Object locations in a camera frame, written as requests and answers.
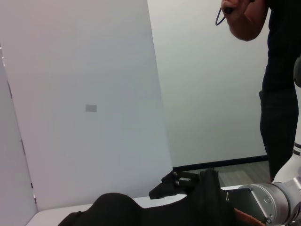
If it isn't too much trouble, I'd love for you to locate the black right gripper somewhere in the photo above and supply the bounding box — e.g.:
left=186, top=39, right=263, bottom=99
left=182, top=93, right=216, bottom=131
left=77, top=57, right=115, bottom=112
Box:
left=148, top=170, right=260, bottom=210

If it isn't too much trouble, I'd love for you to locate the black bag with orange handles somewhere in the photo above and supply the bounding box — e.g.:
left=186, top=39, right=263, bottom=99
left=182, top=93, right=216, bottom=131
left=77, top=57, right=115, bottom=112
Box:
left=57, top=168, right=268, bottom=226

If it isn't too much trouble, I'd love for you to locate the black cable loop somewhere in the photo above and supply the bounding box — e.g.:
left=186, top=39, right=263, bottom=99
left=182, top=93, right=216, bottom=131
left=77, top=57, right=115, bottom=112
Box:
left=214, top=6, right=234, bottom=25

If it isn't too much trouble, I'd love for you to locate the bare person forearm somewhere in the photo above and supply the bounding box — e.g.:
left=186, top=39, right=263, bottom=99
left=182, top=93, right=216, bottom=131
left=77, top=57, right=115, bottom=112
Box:
left=228, top=0, right=270, bottom=42

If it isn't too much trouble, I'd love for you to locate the person hand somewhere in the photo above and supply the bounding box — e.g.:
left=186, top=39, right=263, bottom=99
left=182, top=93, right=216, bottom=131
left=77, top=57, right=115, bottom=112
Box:
left=222, top=0, right=250, bottom=16

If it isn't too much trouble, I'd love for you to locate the black baseboard strip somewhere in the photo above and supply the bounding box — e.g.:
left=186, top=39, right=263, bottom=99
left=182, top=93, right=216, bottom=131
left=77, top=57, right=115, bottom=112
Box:
left=172, top=154, right=269, bottom=171

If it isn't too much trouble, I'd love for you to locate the person torso in black clothes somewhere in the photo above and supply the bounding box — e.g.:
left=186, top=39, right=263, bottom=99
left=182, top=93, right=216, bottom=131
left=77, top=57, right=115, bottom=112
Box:
left=258, top=0, right=301, bottom=182

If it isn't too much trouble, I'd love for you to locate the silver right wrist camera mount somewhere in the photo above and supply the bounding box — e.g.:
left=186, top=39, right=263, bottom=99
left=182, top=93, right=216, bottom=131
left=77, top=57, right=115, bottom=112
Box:
left=244, top=185, right=275, bottom=226

